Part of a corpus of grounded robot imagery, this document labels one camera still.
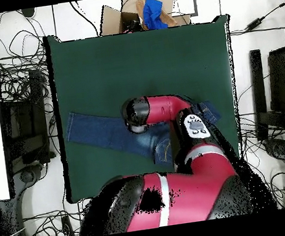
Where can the brown cardboard box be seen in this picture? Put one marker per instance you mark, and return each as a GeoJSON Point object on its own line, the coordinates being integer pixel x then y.
{"type": "Point", "coordinates": [111, 20]}

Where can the dark green table cloth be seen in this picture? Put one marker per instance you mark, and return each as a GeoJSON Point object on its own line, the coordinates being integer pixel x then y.
{"type": "Point", "coordinates": [136, 53]}

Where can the black power strip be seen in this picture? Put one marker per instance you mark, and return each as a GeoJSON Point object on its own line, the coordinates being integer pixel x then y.
{"type": "Point", "coordinates": [67, 228]}

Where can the dark grey round object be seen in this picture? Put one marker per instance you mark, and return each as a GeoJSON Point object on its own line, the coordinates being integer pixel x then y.
{"type": "Point", "coordinates": [28, 12]}

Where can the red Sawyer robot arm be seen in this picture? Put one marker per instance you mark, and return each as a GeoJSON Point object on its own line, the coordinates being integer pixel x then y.
{"type": "Point", "coordinates": [181, 188]}

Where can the bright blue cloth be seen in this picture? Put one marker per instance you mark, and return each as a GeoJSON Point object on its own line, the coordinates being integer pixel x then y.
{"type": "Point", "coordinates": [152, 11]}

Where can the blue denim jeans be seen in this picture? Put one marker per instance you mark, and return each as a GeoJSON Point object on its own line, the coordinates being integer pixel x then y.
{"type": "Point", "coordinates": [103, 134]}

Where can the tan brown cloth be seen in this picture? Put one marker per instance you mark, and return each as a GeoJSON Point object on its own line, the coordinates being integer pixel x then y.
{"type": "Point", "coordinates": [169, 19]}

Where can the black chair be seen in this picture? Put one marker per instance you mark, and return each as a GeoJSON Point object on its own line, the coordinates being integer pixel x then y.
{"type": "Point", "coordinates": [26, 126]}

